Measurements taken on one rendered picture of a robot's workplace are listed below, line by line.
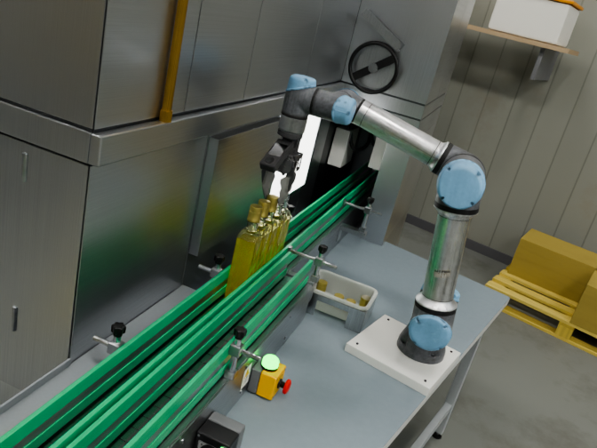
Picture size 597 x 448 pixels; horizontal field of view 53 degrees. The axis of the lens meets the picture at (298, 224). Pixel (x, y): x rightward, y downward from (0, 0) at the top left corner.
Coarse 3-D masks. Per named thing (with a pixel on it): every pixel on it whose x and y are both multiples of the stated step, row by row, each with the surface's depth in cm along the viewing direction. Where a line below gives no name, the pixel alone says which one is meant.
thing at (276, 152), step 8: (280, 144) 164; (288, 144) 164; (272, 152) 162; (280, 152) 162; (288, 152) 164; (264, 160) 160; (272, 160) 159; (280, 160) 160; (264, 168) 160; (272, 168) 159
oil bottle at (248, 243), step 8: (240, 232) 163; (248, 232) 162; (256, 232) 163; (240, 240) 162; (248, 240) 162; (256, 240) 162; (240, 248) 163; (248, 248) 162; (256, 248) 164; (240, 256) 164; (248, 256) 163; (256, 256) 166; (232, 264) 166; (240, 264) 165; (248, 264) 164; (232, 272) 166; (240, 272) 165; (248, 272) 165; (232, 280) 167; (240, 280) 166; (232, 288) 168
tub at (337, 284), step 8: (320, 272) 208; (328, 272) 209; (328, 280) 210; (336, 280) 209; (344, 280) 208; (352, 280) 207; (328, 288) 210; (336, 288) 209; (344, 288) 208; (352, 288) 207; (360, 288) 207; (368, 288) 206; (328, 296) 193; (344, 296) 209; (352, 296) 208; (360, 296) 207; (376, 296) 201; (352, 304) 191; (368, 304) 194
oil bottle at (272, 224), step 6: (270, 222) 172; (276, 222) 175; (270, 228) 172; (276, 228) 175; (270, 234) 172; (270, 240) 173; (270, 246) 176; (270, 252) 178; (264, 258) 175; (270, 258) 179; (264, 264) 176
